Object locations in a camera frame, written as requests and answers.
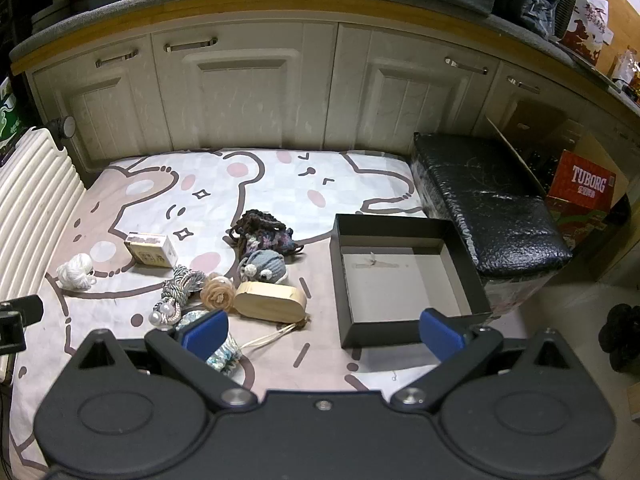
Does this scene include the oval wooden box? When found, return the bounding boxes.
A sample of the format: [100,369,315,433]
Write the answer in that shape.
[233,281,308,325]

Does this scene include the black slippers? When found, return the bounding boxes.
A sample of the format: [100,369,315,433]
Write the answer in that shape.
[597,304,640,374]

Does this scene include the black wrapped package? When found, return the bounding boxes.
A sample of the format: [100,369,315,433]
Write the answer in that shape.
[411,132,573,321]

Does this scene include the white radiator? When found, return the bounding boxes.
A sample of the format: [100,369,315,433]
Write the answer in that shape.
[0,127,88,306]

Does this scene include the grey knitted mouse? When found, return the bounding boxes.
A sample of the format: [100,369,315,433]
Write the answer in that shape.
[237,249,290,283]

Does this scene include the white yarn ball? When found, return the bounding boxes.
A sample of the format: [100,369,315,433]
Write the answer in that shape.
[56,253,97,292]

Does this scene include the black cardboard box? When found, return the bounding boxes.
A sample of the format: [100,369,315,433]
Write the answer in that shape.
[330,213,493,350]

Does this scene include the brown cardboard box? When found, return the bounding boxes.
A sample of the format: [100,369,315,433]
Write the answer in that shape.
[484,99,635,281]

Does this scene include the dark crochet pouch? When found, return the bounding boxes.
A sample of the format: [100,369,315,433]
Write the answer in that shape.
[227,210,305,256]

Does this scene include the cream cabinet doors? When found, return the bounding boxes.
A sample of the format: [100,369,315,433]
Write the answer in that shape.
[10,0,640,171]

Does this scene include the round radiator knob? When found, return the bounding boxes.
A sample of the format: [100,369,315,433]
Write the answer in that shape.
[47,116,77,151]

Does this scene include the red beer carton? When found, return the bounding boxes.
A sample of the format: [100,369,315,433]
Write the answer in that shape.
[545,149,632,241]

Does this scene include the grey white twisted rope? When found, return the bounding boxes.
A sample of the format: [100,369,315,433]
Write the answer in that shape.
[149,264,207,331]

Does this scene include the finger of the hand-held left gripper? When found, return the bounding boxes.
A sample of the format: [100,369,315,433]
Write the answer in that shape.
[0,296,44,357]

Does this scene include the white cabinet door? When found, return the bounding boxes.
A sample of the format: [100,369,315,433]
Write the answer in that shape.
[150,22,341,153]
[332,22,501,157]
[27,35,166,176]
[485,62,576,136]

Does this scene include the red white printed box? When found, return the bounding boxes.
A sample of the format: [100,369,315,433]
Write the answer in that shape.
[565,0,614,66]

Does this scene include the metal cabinet handle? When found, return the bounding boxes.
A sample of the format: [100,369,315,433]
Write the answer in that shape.
[506,76,541,95]
[164,37,219,54]
[445,57,490,75]
[95,50,139,67]

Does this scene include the bear print blanket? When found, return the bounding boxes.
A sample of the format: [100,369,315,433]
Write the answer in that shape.
[9,147,531,468]

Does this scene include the blue floral drawstring pouch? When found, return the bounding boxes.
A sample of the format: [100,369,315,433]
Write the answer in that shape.
[175,309,307,375]

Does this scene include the grey ribbed appliance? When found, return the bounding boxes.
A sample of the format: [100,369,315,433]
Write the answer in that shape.
[550,0,590,42]

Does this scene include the small tan carton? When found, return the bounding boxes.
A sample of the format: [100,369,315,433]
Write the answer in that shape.
[124,231,179,268]

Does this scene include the green carton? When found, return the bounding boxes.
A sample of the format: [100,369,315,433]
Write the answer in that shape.
[0,75,31,161]

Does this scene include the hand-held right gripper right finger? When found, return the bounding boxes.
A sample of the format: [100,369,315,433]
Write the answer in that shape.
[390,309,586,413]

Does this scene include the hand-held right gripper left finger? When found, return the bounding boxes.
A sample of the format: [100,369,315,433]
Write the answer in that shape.
[65,309,257,415]

